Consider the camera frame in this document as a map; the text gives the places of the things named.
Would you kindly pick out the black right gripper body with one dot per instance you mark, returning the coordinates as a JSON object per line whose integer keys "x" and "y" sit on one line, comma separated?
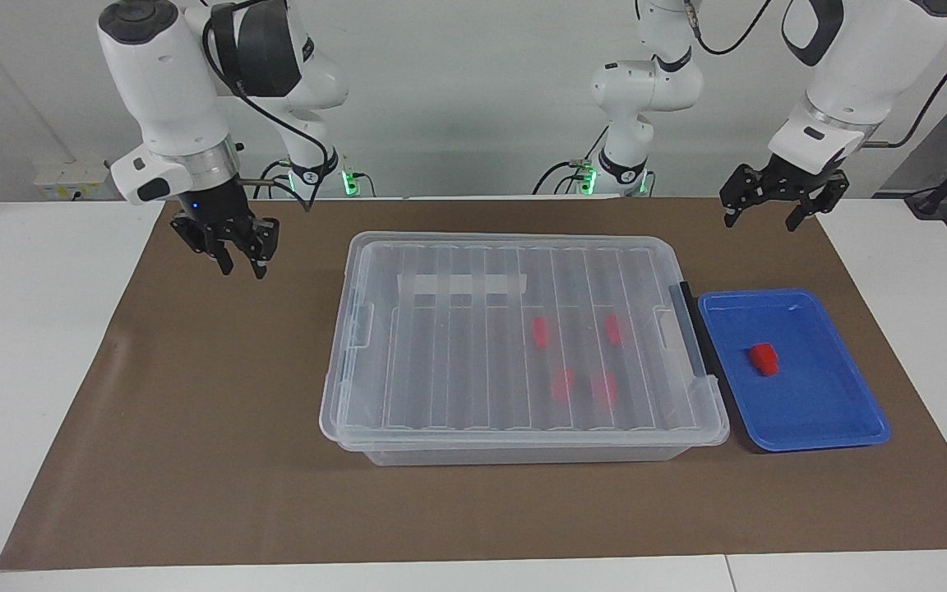
{"x": 223, "y": 214}

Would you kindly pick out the blue plastic tray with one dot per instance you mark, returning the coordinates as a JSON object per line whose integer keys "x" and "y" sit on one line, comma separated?
{"x": 819, "y": 411}

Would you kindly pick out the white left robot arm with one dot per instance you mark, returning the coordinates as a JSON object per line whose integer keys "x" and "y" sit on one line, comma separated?
{"x": 868, "y": 66}

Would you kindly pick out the red block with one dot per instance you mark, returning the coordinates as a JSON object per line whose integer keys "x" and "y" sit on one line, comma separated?
{"x": 540, "y": 333}
{"x": 562, "y": 384}
{"x": 613, "y": 330}
{"x": 603, "y": 388}
{"x": 764, "y": 360}

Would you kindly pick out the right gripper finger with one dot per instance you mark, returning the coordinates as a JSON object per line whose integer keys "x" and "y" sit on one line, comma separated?
{"x": 260, "y": 261}
{"x": 223, "y": 256}

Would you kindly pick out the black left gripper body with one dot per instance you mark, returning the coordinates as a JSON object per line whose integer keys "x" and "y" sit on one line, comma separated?
{"x": 794, "y": 177}

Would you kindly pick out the clear ribbed plastic lid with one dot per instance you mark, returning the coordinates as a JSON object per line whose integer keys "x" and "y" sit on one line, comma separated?
{"x": 457, "y": 370}

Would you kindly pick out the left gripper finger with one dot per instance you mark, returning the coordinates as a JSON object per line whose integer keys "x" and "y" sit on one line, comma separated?
{"x": 732, "y": 210}
{"x": 801, "y": 212}

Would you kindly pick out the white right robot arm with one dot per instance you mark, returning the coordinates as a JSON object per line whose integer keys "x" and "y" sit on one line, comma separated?
{"x": 161, "y": 82}

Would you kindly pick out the brown paper mat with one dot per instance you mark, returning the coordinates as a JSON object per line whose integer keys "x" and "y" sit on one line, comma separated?
{"x": 194, "y": 493}

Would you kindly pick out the white wall socket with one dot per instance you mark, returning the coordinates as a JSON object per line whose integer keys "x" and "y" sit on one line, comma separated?
{"x": 71, "y": 181}

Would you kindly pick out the clear plastic storage box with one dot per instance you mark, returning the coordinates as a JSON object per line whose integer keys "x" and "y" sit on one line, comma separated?
{"x": 523, "y": 457}

